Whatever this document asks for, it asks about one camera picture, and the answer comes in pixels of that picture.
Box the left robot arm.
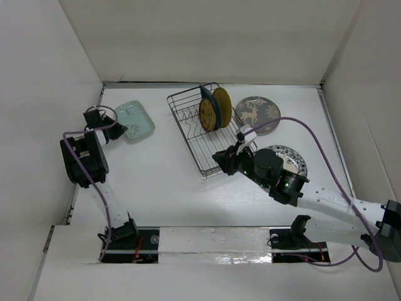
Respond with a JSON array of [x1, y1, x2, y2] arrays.
[[60, 105, 141, 254]]

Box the yellow brown patterned plate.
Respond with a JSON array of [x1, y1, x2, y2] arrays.
[[199, 98, 216, 132]]

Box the yellow woven round plate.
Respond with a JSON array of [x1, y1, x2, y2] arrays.
[[213, 87, 232, 128]]

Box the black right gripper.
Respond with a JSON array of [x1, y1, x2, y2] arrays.
[[212, 140, 269, 189]]

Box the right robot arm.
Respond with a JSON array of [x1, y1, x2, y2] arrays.
[[212, 145, 400, 263]]

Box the grey wire dish rack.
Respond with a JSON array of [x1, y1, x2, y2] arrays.
[[167, 85, 244, 177]]

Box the metal table edge rail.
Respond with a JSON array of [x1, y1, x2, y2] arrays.
[[63, 84, 105, 225]]

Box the grey reindeer plate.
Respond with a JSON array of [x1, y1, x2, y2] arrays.
[[234, 96, 281, 128]]

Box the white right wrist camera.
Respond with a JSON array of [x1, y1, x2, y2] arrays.
[[236, 124, 257, 155]]

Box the light green rectangular plate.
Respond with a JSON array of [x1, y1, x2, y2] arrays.
[[115, 100, 155, 144]]

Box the blue floral white plate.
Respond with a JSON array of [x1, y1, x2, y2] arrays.
[[267, 145, 308, 177]]

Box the dark blue plate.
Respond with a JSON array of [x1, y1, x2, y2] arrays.
[[199, 85, 221, 131]]

